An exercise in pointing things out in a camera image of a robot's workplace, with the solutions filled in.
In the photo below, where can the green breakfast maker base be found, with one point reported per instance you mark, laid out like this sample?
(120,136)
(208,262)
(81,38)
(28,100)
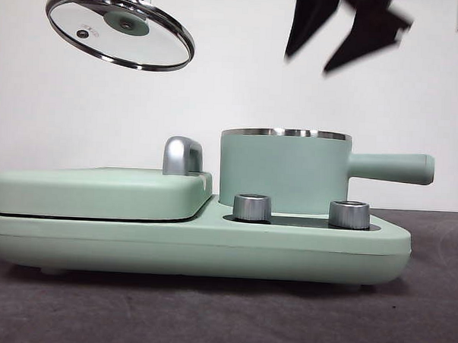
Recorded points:
(210,250)

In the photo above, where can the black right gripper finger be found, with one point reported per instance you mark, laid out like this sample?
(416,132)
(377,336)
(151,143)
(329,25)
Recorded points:
(372,22)
(309,19)

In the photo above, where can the glass pot lid green knob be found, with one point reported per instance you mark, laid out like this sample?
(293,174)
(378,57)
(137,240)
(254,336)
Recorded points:
(158,43)

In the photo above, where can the silver control knob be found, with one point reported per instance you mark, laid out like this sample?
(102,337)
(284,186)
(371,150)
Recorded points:
(252,208)
(349,214)

